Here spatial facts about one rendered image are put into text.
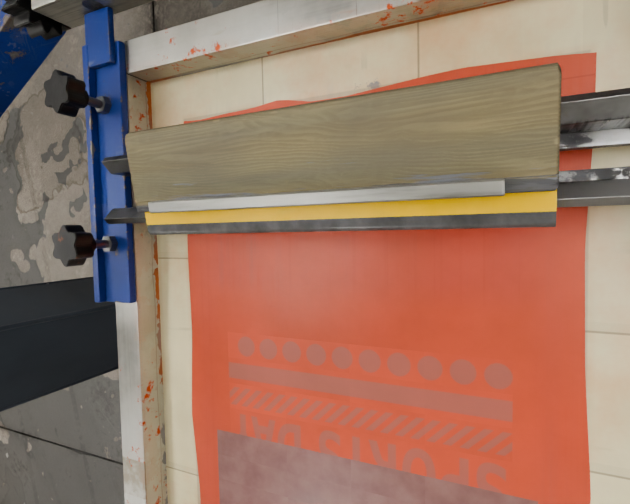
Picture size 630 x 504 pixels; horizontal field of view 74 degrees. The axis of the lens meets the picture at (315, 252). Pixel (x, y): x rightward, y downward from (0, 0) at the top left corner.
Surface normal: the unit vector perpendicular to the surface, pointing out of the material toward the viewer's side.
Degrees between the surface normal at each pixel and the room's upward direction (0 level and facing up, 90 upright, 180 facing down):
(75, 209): 0
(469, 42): 0
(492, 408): 0
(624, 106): 45
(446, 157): 10
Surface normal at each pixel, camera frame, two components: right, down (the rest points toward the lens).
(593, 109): -0.29, 0.75
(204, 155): -0.41, 0.22
